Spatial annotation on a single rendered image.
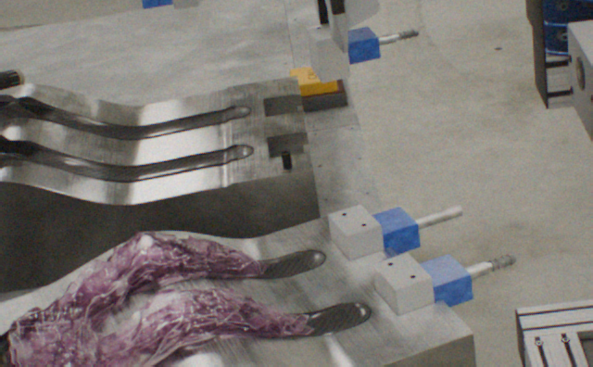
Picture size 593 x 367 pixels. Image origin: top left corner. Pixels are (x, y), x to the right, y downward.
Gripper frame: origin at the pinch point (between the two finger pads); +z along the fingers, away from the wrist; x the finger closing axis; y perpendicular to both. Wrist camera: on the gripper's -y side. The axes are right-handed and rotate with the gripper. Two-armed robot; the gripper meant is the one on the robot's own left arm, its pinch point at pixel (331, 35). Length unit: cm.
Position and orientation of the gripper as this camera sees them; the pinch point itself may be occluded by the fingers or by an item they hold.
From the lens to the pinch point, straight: 141.9
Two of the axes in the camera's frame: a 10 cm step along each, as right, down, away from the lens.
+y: 9.6, -2.4, 1.5
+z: 1.5, 8.8, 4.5
